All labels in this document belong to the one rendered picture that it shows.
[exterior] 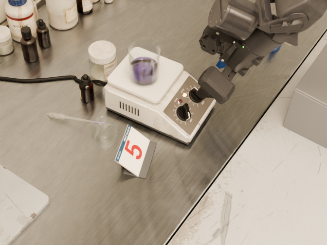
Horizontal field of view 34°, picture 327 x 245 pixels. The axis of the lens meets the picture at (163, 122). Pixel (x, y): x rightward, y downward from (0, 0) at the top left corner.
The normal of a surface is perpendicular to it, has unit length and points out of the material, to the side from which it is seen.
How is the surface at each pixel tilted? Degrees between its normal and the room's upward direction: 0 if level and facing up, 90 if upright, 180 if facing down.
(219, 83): 30
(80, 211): 0
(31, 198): 0
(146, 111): 90
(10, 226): 0
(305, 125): 90
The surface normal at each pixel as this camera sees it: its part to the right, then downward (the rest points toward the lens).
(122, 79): 0.04, -0.64
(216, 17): -0.87, -0.30
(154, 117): -0.48, 0.66
